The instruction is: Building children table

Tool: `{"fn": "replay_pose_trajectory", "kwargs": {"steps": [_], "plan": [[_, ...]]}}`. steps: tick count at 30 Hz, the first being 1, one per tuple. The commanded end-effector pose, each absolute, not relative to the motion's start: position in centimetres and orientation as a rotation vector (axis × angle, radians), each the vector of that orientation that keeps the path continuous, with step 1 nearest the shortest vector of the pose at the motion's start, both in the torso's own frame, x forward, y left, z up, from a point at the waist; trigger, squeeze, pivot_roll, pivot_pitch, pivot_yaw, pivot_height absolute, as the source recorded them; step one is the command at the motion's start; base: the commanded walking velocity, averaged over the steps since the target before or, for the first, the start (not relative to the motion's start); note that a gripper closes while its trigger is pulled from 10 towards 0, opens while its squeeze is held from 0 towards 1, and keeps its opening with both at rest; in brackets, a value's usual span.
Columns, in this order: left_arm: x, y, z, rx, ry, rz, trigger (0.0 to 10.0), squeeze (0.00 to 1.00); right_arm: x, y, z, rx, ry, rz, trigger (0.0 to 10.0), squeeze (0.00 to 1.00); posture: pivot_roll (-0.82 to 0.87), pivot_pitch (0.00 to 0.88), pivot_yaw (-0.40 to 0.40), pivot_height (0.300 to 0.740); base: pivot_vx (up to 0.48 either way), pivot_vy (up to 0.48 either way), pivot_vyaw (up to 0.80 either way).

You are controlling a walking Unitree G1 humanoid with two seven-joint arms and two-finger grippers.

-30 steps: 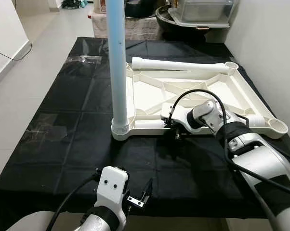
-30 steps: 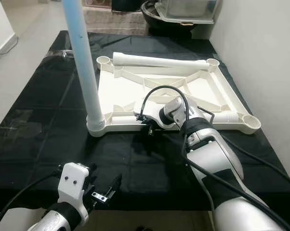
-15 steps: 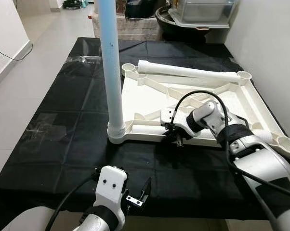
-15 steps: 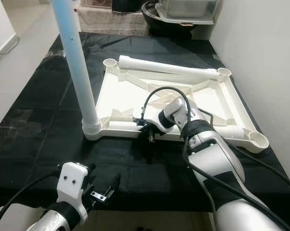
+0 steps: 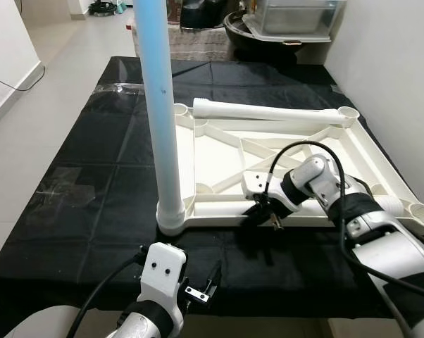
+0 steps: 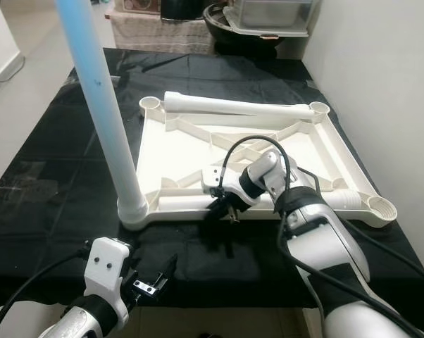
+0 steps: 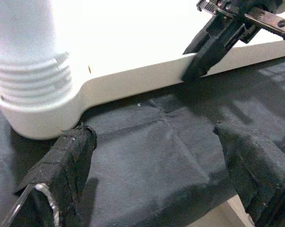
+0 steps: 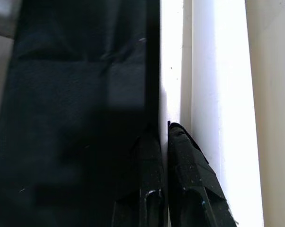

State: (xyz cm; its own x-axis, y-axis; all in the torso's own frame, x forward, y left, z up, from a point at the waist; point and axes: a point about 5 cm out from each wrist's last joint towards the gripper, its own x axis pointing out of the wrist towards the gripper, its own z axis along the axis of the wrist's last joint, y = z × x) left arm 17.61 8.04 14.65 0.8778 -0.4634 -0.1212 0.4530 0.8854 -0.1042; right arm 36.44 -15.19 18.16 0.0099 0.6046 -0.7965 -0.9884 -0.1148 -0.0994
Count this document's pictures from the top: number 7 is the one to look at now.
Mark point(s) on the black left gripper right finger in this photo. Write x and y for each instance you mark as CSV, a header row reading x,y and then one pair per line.
x,y
256,170

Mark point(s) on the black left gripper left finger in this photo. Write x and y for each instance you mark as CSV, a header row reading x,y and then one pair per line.
x,y
62,170

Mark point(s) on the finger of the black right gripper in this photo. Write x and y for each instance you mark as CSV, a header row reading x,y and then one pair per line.
x,y
211,54
197,43

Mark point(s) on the cream plastic table top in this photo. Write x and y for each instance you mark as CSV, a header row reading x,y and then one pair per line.
x,y
133,78

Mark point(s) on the white plastic table leg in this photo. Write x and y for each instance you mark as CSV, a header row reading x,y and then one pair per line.
x,y
26,47

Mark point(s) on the black tablecloth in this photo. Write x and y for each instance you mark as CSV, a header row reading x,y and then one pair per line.
x,y
156,153

